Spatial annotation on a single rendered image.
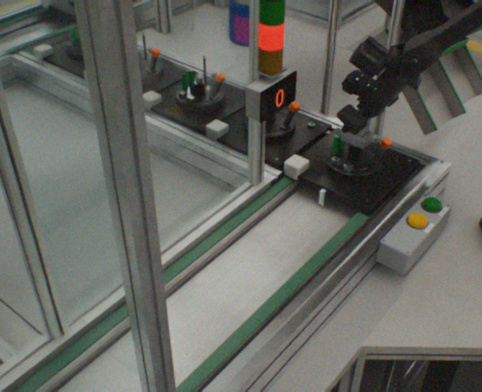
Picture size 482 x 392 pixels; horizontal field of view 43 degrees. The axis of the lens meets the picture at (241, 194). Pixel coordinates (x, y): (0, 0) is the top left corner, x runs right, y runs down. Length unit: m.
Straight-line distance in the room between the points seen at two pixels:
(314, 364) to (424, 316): 0.27
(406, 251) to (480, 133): 0.71
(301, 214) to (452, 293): 0.37
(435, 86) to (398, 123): 0.24
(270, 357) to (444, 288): 0.47
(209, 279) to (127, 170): 0.77
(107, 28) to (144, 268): 0.24
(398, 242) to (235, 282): 0.35
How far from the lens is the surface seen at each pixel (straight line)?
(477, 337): 1.32
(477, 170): 1.76
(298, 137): 1.58
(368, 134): 1.44
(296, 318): 1.14
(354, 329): 1.27
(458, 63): 1.83
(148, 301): 0.63
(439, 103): 1.69
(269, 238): 1.35
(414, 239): 1.33
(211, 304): 1.22
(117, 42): 0.47
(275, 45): 1.22
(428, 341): 1.28
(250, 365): 1.07
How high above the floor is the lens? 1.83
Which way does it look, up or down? 39 degrees down
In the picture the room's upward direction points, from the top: straight up
